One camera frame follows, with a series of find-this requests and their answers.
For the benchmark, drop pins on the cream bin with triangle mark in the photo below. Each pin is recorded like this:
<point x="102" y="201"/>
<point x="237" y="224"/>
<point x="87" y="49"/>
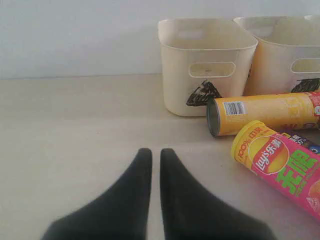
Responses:
<point x="203" y="58"/>

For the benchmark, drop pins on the cream bin with square mark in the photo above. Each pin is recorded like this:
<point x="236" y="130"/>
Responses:
<point x="287" y="57"/>

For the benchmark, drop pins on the cream bin with circle mark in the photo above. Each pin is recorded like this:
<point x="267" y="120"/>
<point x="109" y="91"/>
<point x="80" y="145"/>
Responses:
<point x="315" y="18"/>

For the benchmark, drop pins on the pink Lay's chips can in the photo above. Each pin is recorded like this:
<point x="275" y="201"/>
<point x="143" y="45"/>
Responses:
<point x="287" y="166"/>

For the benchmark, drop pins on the yellow chips can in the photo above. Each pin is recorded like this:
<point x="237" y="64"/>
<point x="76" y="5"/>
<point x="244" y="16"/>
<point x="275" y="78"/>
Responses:
<point x="296" y="111"/>

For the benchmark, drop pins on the purple juice carton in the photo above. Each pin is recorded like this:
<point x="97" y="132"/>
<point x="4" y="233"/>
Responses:
<point x="301" y="140"/>

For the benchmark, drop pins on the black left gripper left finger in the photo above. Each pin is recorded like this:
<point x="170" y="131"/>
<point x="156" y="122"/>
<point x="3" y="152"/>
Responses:
<point x="120" y="213"/>

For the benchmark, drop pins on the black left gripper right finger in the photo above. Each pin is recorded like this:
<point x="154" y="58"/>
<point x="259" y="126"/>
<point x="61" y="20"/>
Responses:
<point x="191" y="212"/>

